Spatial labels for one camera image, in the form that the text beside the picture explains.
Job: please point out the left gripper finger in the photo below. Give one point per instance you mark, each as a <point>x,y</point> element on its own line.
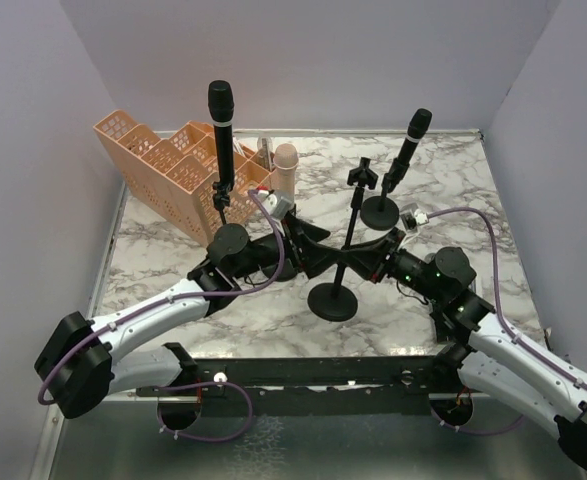
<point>313,231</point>
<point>317,258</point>

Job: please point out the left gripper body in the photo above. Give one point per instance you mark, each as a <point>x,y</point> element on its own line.
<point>296,245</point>

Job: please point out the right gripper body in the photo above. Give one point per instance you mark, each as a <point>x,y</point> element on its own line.
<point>390,255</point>

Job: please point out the black round-base stand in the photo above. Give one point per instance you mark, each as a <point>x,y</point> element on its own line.
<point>335,302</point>
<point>380,212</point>

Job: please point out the beige microphone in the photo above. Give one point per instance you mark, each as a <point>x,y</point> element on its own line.
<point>285,163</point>

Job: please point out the black tripod mic stand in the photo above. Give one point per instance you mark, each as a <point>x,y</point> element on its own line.
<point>221,198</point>

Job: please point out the black microphone silver grille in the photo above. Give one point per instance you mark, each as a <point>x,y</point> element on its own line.
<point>442,327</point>

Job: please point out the black slim microphone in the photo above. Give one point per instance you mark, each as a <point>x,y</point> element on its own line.
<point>417,128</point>

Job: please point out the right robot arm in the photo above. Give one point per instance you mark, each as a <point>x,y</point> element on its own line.
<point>494,356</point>

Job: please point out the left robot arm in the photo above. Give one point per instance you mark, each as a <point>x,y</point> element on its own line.
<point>86,360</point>

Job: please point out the clear ruler in organizer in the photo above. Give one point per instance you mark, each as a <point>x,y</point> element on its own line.
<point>265,153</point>

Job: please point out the markers in organizer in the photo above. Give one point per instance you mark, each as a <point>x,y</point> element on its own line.
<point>239,148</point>

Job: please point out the peach plastic desk organizer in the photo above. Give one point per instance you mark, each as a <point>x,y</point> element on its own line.
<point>172,176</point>

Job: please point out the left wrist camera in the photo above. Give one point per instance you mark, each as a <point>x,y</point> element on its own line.
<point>276,203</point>

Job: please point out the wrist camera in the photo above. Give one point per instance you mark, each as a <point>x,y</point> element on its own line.
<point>276,203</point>
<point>413,217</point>

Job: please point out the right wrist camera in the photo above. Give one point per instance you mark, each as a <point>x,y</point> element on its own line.
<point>413,217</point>

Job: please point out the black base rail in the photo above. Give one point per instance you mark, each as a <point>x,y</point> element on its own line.
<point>334,386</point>

